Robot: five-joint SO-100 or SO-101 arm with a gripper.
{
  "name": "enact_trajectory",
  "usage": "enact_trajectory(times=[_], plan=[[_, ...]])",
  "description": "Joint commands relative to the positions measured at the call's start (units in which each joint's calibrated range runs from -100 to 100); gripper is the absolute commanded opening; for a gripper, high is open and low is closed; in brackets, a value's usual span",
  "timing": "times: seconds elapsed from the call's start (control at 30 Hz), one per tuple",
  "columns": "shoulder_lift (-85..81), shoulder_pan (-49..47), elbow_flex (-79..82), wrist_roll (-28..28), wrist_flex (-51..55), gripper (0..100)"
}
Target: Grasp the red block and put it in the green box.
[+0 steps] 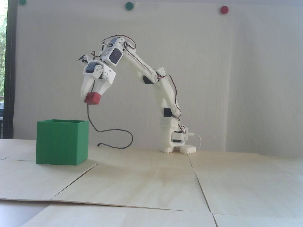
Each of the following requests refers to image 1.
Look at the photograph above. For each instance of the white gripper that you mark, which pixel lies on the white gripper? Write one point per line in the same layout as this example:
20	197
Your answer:
99	76

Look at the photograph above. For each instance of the red block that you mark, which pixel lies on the red block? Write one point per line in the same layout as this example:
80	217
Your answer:
92	98

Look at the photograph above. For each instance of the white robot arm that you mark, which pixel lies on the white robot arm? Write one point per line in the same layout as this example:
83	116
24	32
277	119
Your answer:
165	94

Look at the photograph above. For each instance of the green box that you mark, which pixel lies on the green box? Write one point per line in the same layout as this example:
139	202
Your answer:
61	141

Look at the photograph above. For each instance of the green round magnet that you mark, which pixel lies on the green round magnet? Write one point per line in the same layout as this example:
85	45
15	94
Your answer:
22	2
129	6

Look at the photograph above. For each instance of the red round magnet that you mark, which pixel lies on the red round magnet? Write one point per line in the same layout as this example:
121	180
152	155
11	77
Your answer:
224	9

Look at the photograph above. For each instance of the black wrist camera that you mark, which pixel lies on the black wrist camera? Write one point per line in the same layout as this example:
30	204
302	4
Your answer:
81	58

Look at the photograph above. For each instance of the dark window frame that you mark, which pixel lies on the dark window frame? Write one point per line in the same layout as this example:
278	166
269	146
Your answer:
10	71

